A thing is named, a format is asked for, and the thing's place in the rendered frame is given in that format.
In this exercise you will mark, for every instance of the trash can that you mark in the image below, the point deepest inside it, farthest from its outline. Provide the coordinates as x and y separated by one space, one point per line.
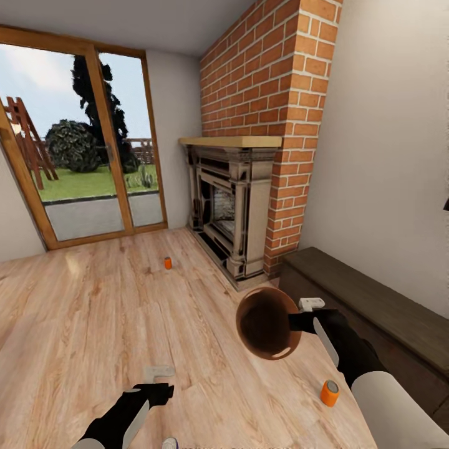
263 326

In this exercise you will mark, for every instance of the door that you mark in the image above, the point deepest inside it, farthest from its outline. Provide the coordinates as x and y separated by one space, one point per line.
76 122

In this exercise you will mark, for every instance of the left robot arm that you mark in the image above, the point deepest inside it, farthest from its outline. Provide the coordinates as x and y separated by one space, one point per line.
119 426

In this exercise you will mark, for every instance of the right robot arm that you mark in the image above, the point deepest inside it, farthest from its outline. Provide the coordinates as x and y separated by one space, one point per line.
394 419

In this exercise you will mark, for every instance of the countertop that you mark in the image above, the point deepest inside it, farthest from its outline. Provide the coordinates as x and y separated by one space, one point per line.
234 141

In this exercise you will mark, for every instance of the cabinet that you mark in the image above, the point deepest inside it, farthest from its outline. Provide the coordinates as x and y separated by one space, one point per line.
410 340

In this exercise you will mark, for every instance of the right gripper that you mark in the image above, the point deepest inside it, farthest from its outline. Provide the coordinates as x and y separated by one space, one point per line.
298 322

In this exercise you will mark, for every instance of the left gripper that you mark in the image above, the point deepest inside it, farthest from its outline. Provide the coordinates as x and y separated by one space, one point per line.
160 393

